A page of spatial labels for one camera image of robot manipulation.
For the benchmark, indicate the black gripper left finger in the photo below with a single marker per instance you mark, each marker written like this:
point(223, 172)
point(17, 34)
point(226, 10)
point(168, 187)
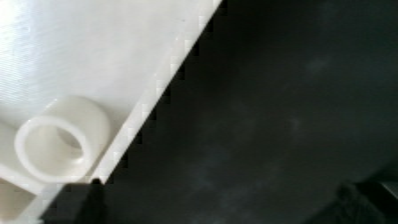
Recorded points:
point(79, 207)

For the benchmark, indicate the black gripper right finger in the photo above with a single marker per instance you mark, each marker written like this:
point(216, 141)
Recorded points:
point(365, 206)

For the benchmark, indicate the white square tabletop part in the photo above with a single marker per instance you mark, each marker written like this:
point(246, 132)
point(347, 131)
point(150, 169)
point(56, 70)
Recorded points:
point(91, 53)

